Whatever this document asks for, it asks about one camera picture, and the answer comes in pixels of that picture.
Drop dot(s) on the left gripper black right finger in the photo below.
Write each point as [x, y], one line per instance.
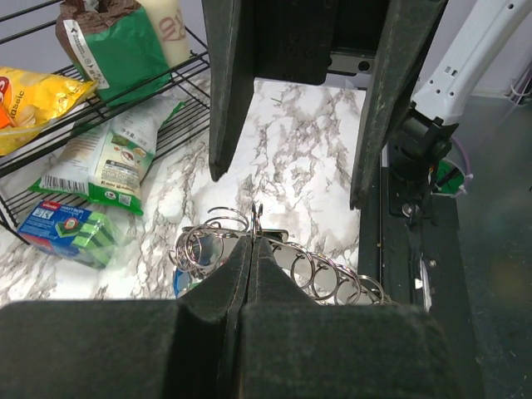
[290, 347]

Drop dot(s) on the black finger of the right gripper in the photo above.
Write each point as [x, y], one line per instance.
[406, 38]
[229, 27]

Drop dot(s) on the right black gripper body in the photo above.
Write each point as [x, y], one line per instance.
[303, 41]

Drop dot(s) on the cream pump lotion bottle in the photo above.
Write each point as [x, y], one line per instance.
[168, 23]

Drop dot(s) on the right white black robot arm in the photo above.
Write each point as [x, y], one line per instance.
[423, 137]

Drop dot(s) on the green brown paper bag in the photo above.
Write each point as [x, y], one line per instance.
[113, 44]

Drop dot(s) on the orange razor box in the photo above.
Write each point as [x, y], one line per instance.
[6, 121]

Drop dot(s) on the blue green small box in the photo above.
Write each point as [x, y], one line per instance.
[70, 232]

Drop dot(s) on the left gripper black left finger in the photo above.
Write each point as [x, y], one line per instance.
[179, 348]

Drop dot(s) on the blue key tag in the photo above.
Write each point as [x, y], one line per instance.
[185, 280]

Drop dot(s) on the yellow chips bag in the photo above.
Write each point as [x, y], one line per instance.
[36, 101]

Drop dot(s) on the green white snack packet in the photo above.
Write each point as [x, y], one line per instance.
[106, 164]

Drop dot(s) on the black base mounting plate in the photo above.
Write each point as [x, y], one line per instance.
[413, 251]

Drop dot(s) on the black wire shelf rack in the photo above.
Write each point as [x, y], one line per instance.
[33, 22]

